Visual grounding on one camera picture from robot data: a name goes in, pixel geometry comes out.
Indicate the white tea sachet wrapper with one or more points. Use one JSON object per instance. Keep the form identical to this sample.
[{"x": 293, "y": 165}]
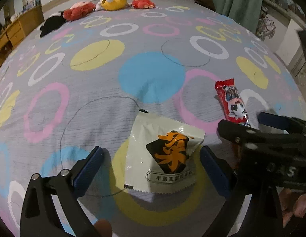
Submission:
[{"x": 160, "y": 151}]

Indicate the red candy wrapper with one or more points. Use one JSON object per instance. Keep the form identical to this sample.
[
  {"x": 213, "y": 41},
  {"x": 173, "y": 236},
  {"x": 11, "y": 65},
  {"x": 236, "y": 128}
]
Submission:
[{"x": 231, "y": 102}]

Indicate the bed with circle-pattern sheet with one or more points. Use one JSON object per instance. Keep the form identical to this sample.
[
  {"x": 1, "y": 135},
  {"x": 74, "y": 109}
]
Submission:
[{"x": 83, "y": 85}]

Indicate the wooden desk with drawers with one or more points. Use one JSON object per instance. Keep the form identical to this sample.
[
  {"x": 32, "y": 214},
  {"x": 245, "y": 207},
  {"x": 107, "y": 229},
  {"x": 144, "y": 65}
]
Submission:
[{"x": 18, "y": 30}]

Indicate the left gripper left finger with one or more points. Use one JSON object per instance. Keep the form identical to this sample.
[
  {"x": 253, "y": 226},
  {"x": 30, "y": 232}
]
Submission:
[{"x": 84, "y": 171}]

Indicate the small red plush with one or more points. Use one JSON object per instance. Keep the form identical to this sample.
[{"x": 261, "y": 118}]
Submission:
[{"x": 143, "y": 4}]

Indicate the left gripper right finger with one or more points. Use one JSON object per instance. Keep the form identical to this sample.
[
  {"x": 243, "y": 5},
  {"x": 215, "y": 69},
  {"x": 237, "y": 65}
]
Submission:
[{"x": 218, "y": 170}]

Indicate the yellow bee plush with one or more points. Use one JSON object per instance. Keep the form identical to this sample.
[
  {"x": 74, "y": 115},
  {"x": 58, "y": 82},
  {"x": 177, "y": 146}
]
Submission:
[{"x": 111, "y": 5}]

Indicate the red round plush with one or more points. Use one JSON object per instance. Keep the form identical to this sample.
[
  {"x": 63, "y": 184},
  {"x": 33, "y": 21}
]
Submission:
[{"x": 79, "y": 10}]

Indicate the black and white plush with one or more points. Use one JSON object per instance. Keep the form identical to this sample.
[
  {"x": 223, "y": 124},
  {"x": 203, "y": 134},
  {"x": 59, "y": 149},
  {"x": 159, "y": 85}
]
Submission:
[{"x": 53, "y": 22}]

